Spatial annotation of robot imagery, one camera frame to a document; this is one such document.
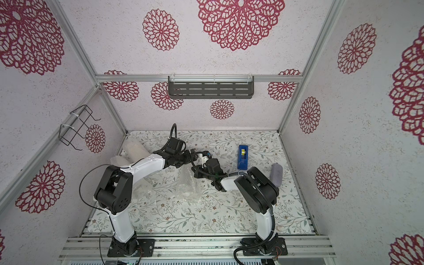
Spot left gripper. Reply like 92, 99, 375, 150
176, 148, 200, 170

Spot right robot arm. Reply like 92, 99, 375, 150
191, 150, 279, 265

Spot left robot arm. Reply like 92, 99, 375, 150
78, 124, 192, 257

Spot blue tape dispenser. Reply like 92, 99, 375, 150
237, 145, 248, 171

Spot grey slotted wall shelf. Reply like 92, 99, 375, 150
168, 76, 255, 99

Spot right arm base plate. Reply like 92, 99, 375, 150
243, 235, 288, 256

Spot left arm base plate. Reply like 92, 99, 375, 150
107, 238, 155, 257

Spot black wire wall rack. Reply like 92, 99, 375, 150
58, 104, 100, 151

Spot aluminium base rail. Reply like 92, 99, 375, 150
57, 234, 338, 265

